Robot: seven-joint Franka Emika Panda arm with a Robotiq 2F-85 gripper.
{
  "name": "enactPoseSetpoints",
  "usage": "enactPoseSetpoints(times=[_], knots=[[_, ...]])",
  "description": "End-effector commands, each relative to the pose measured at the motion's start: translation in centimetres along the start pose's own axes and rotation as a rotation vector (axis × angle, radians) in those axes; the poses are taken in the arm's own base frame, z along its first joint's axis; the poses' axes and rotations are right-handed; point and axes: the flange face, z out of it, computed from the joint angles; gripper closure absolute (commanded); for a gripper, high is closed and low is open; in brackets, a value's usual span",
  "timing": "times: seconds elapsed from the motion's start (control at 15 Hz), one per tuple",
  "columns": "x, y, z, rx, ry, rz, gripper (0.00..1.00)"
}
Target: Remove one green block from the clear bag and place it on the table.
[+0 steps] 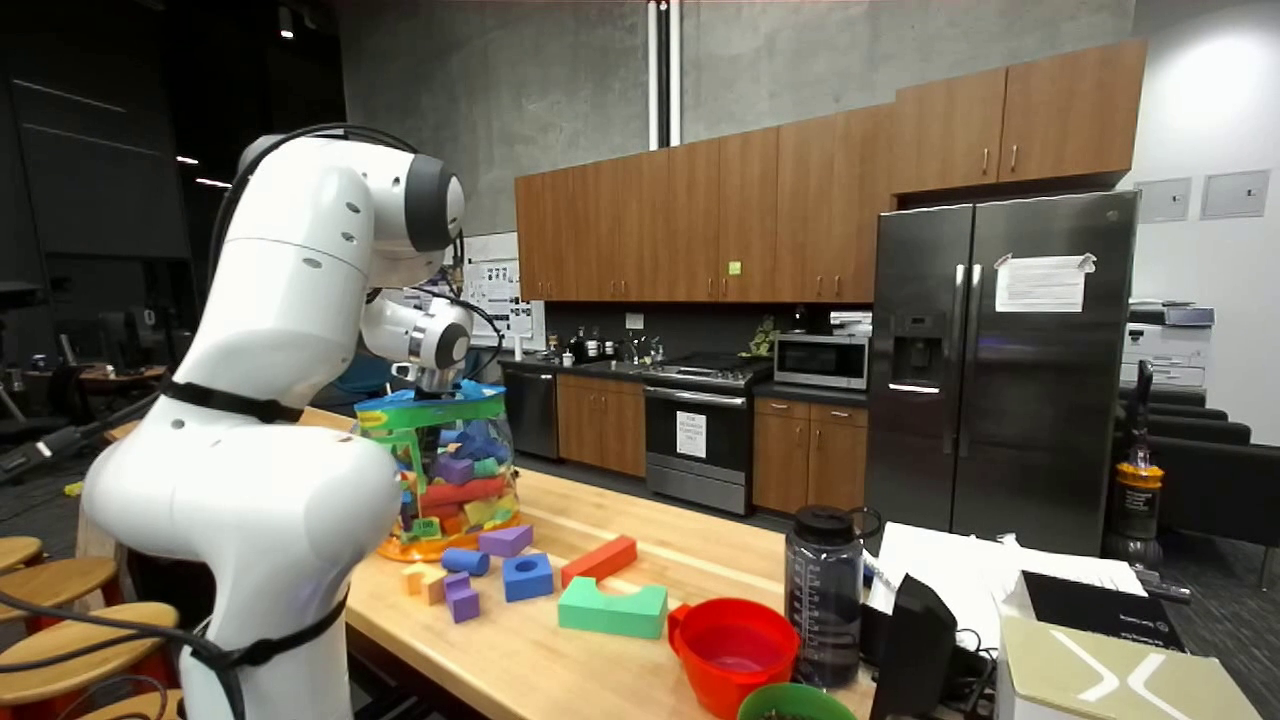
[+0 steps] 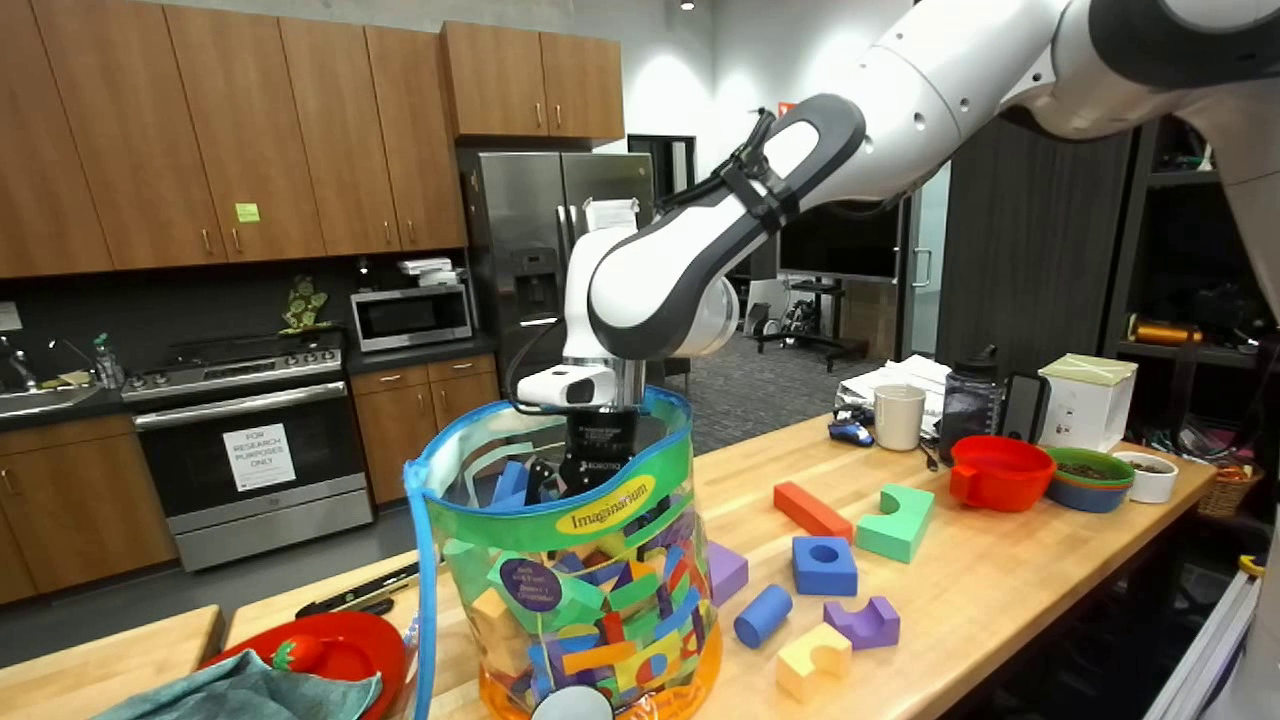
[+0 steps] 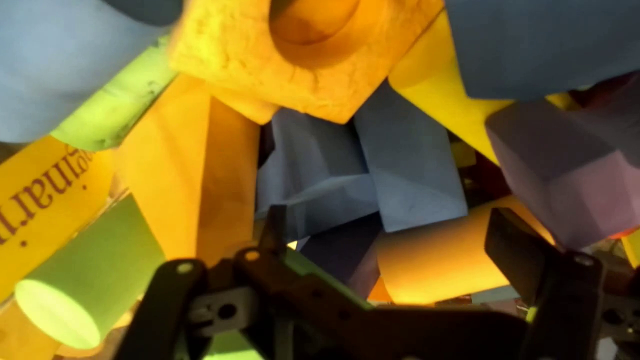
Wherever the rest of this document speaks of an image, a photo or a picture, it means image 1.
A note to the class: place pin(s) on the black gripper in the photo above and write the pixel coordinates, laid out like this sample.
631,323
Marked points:
436,382

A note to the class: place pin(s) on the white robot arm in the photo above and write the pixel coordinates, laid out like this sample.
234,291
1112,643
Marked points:
264,335

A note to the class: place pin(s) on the clear bag green blue rim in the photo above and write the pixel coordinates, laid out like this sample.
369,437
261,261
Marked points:
440,415

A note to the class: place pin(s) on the long red foam block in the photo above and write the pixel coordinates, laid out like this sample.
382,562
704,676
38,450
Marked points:
463,494

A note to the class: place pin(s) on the small yellow foam block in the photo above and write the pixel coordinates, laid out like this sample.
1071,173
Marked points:
416,576

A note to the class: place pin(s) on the purple notched foam block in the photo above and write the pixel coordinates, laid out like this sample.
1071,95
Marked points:
463,604

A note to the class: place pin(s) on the red wedge block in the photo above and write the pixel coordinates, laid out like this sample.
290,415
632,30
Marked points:
597,562

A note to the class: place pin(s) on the green arch foam block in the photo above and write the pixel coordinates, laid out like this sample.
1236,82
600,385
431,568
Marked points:
610,609

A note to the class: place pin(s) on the black dishwasher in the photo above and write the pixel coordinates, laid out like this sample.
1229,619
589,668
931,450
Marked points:
537,415

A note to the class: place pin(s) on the wooden base cabinet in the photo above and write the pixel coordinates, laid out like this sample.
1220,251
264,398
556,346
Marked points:
805,455
600,427

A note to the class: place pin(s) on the blue foam cylinder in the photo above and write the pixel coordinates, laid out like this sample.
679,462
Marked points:
467,562

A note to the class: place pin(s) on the blue cube with hole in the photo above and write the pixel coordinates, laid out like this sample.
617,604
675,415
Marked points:
528,576

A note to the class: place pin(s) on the stainless steel oven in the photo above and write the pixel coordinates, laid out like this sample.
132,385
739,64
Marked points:
720,465

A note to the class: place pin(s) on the vertical metal pipe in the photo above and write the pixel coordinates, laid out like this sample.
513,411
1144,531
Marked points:
662,74

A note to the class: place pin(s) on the stainless steel microwave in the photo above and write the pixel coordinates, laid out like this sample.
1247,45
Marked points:
820,361

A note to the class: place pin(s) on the red plastic measuring cup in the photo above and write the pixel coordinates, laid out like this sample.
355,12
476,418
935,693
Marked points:
725,646

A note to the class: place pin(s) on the dark transparent water bottle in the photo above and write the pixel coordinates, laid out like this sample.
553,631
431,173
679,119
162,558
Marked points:
820,603

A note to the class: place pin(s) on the green bowl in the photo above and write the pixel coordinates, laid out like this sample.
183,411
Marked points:
786,703

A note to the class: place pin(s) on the black angular device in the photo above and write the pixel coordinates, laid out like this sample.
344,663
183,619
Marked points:
913,646

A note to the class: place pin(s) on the white papers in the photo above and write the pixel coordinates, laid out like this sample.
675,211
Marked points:
974,562

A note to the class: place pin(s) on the stainless steel refrigerator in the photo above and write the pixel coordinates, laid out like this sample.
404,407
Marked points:
1040,402

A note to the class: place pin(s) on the white paper sheet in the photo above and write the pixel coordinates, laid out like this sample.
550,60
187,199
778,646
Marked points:
1040,280

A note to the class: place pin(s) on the wooden cabinets above refrigerator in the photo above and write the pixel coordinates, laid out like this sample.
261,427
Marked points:
1015,126

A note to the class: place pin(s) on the upright vacuum cleaner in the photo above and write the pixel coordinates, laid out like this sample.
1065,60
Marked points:
1138,486

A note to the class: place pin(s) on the cardboard box white cross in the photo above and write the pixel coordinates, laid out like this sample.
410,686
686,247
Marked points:
1107,681

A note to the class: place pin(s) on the white office printer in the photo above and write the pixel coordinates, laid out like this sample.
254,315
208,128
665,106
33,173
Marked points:
1172,346

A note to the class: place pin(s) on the black sofa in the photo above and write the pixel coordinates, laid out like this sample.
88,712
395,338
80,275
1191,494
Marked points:
1215,481

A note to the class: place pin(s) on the wooden wall cabinets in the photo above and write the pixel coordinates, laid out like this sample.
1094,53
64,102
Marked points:
695,212

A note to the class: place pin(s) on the grey wall panel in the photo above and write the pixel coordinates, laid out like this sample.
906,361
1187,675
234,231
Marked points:
1234,193
1167,200

